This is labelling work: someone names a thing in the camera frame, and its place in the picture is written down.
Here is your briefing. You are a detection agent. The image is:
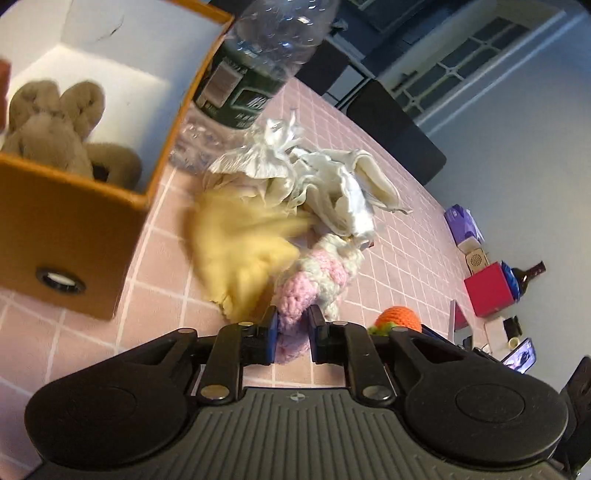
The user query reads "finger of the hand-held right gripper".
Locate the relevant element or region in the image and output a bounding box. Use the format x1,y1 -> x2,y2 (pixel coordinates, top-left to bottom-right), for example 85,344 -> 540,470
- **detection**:
553,354 -> 591,480

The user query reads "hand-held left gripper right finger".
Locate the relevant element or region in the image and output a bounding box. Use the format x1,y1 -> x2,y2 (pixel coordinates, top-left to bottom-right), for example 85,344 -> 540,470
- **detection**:
307,305 -> 457,408

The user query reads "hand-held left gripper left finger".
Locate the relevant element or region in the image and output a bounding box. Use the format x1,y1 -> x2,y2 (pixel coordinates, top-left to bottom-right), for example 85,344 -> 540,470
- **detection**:
150,308 -> 280,407

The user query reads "pink and white crochet toy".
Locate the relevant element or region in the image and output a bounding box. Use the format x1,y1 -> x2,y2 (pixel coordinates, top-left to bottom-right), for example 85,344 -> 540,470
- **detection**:
270,233 -> 365,365

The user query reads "yellow soft cloth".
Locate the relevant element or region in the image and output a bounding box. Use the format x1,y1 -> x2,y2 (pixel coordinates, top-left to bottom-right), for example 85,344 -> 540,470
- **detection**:
187,191 -> 315,321

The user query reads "white cloth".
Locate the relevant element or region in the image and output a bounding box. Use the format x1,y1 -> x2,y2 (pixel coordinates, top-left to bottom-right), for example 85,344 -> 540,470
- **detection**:
265,148 -> 413,245

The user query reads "orange storage box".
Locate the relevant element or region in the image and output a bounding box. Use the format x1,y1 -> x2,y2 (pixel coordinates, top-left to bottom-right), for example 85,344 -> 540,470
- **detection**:
0,0 -> 236,321

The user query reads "phone with lit screen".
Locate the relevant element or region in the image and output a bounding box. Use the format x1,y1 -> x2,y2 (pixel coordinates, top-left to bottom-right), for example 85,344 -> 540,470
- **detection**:
501,338 -> 537,374

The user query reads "orange crochet toy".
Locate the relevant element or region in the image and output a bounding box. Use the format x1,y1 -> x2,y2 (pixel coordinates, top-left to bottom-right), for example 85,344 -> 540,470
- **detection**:
367,306 -> 423,335

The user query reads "brown glass bottle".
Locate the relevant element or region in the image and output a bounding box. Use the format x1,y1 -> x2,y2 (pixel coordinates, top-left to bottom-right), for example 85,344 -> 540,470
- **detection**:
515,261 -> 546,289

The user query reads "blue bag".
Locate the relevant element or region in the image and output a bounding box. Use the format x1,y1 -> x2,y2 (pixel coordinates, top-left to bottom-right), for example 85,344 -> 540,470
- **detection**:
501,261 -> 525,301

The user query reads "red box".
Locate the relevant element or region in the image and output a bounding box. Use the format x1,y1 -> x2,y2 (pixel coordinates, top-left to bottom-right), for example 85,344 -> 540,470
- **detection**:
464,261 -> 518,318

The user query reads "beige perforated box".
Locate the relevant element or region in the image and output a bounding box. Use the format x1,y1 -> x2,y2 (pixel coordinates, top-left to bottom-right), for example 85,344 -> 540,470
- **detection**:
458,237 -> 492,278

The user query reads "crumpled clear plastic bag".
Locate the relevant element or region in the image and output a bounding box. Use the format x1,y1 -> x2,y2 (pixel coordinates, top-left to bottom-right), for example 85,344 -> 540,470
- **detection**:
208,110 -> 308,185

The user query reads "purple tissue box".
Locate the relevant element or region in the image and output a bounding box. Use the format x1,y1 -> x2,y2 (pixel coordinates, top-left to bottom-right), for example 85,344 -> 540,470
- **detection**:
444,204 -> 485,245

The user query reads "black chair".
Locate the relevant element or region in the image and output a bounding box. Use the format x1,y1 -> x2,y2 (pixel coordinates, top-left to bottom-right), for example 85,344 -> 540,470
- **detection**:
346,80 -> 448,185
295,39 -> 365,95

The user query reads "clear plastic water bottle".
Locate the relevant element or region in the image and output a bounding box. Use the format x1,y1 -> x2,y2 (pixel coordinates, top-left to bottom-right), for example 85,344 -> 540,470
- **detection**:
168,0 -> 342,174

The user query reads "brown plush bunny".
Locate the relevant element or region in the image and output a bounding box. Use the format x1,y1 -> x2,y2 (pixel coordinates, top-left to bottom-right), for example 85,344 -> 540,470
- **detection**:
2,80 -> 143,188

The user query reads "glass panel door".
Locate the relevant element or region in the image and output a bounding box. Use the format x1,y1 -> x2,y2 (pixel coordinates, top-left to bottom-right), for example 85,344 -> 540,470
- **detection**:
392,16 -> 532,125

